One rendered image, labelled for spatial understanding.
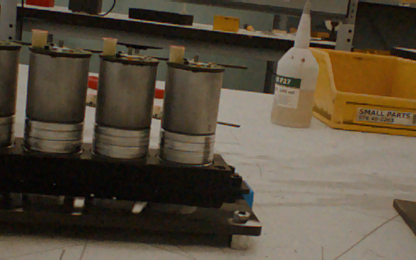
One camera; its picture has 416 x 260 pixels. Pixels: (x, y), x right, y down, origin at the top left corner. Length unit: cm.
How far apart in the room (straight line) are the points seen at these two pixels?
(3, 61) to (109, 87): 4
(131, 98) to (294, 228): 9
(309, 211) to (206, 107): 7
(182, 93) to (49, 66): 5
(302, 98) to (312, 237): 26
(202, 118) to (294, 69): 26
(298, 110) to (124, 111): 28
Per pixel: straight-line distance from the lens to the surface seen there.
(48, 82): 26
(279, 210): 30
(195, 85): 26
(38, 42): 27
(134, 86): 26
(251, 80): 470
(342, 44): 262
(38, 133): 27
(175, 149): 27
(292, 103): 52
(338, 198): 34
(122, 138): 27
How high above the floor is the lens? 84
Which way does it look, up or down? 11 degrees down
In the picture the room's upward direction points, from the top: 7 degrees clockwise
